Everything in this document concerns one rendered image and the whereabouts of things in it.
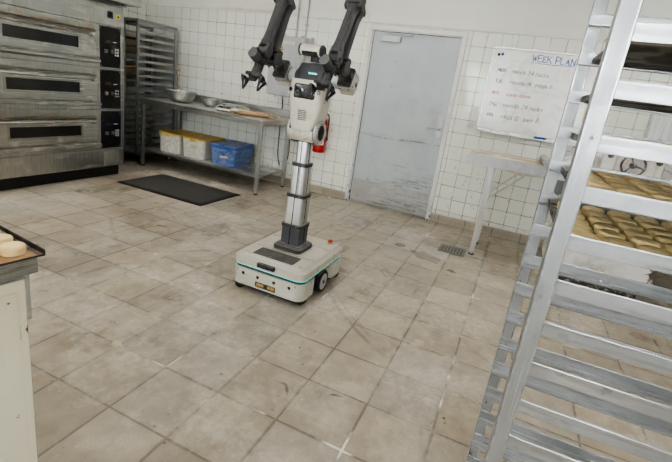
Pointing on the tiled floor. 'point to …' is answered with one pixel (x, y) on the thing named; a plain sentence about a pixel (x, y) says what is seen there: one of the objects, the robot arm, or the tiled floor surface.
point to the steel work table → (226, 119)
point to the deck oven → (60, 75)
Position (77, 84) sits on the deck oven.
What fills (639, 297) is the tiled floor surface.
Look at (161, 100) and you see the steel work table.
